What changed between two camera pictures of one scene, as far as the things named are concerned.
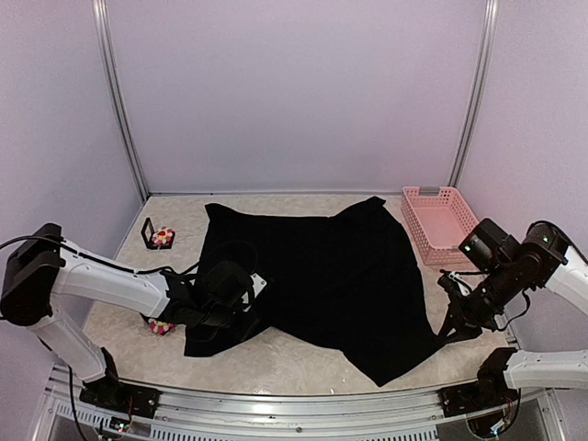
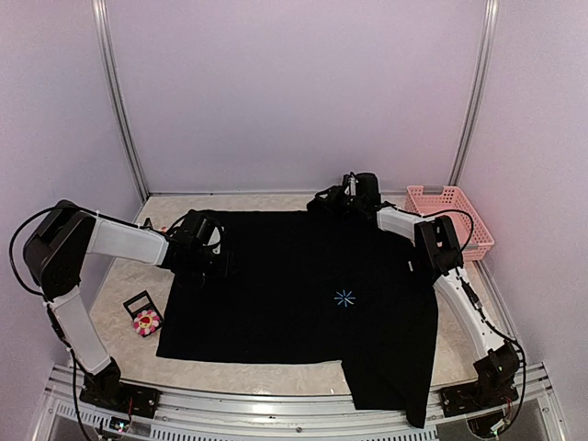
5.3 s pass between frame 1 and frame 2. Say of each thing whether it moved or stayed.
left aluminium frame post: stayed
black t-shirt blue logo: moved
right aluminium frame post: stayed
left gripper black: moved
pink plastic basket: stayed
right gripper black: moved
